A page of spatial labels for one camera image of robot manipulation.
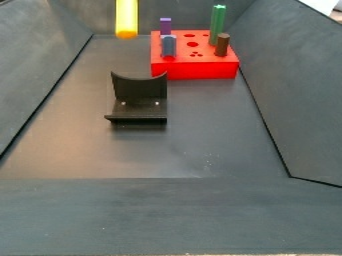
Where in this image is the yellow oval peg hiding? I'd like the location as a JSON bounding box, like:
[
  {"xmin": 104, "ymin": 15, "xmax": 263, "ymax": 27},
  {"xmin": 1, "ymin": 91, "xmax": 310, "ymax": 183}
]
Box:
[{"xmin": 115, "ymin": 0, "xmax": 137, "ymax": 39}]

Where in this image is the black curved fixture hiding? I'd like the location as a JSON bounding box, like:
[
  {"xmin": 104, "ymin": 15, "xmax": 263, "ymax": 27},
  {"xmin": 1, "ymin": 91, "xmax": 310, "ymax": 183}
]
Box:
[{"xmin": 104, "ymin": 73, "xmax": 167, "ymax": 122}]

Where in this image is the red peg board block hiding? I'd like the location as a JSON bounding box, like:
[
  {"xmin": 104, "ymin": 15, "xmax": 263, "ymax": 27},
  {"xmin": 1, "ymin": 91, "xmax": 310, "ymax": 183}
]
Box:
[{"xmin": 149, "ymin": 30, "xmax": 239, "ymax": 80}]

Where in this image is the blue notched peg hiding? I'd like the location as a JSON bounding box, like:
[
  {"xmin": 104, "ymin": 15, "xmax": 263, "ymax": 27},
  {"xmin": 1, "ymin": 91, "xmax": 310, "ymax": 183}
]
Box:
[{"xmin": 161, "ymin": 35, "xmax": 176, "ymax": 57}]

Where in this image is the brown cylinder peg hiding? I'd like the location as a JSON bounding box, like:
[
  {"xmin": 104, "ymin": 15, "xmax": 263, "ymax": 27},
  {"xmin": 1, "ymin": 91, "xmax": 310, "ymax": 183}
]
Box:
[{"xmin": 215, "ymin": 33, "xmax": 230, "ymax": 57}]

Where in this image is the purple square peg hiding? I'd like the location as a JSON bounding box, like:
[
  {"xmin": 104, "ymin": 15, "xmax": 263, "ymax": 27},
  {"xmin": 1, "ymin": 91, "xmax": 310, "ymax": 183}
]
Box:
[{"xmin": 159, "ymin": 17, "xmax": 172, "ymax": 35}]

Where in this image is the green star peg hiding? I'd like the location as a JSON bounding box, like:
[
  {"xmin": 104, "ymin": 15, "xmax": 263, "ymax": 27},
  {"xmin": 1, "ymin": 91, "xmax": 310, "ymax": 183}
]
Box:
[{"xmin": 208, "ymin": 4, "xmax": 227, "ymax": 45}]

